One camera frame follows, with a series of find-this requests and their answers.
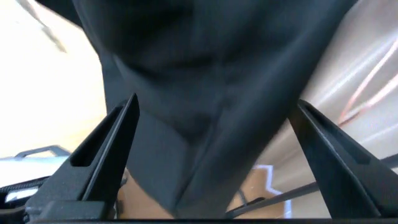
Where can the pink clothes hanger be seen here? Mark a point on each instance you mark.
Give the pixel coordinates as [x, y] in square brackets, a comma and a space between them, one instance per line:
[373, 74]

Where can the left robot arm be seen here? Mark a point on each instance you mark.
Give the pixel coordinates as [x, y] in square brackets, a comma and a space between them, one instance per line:
[31, 168]

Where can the black garment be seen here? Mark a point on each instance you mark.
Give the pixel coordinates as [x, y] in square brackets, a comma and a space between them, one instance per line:
[202, 77]

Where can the black clothes rack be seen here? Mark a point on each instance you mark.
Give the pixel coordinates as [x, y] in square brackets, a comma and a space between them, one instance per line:
[280, 196]

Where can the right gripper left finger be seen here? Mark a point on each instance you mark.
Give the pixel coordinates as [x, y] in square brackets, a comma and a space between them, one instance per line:
[93, 180]

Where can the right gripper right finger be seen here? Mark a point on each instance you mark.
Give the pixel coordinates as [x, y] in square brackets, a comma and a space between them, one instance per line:
[342, 180]

